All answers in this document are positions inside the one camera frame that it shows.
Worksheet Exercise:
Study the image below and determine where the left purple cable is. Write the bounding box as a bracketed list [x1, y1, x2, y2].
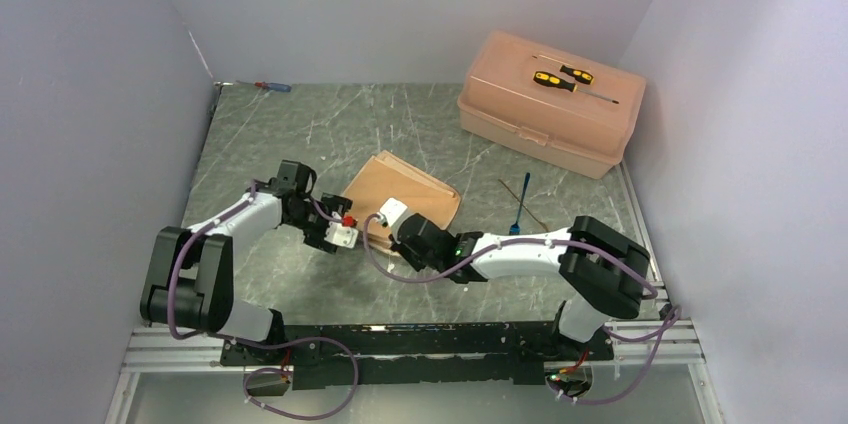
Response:
[166, 181, 360, 422]

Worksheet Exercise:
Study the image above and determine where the blue plastic fork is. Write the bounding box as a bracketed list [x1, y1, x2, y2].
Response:
[509, 172, 531, 235]

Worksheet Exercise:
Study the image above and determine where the large yellow black screwdriver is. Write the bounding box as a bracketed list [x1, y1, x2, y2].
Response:
[533, 71, 619, 105]

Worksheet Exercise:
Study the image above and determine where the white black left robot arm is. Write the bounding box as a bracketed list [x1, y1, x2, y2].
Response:
[139, 160, 359, 364]

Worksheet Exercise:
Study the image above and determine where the peach plastic toolbox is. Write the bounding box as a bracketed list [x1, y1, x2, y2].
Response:
[457, 31, 646, 179]

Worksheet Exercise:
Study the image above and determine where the aluminium frame rail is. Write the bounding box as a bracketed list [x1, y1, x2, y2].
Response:
[107, 320, 726, 423]

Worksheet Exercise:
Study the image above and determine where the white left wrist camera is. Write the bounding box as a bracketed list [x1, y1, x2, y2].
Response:
[325, 212, 359, 249]

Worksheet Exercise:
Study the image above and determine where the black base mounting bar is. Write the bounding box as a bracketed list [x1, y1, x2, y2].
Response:
[220, 321, 614, 390]

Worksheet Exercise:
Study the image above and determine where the thin wooden chopstick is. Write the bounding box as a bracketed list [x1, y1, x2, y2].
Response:
[497, 178, 550, 232]

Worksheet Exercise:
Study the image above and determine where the small yellow black screwdriver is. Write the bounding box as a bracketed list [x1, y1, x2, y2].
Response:
[533, 54, 594, 85]

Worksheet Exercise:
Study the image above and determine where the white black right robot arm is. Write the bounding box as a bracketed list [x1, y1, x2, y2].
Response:
[386, 213, 656, 359]

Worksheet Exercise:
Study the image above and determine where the red blue screwdriver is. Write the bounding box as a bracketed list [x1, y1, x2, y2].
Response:
[237, 81, 292, 93]

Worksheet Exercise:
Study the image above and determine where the peach satin napkin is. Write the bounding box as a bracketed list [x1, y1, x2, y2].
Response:
[342, 151, 461, 230]

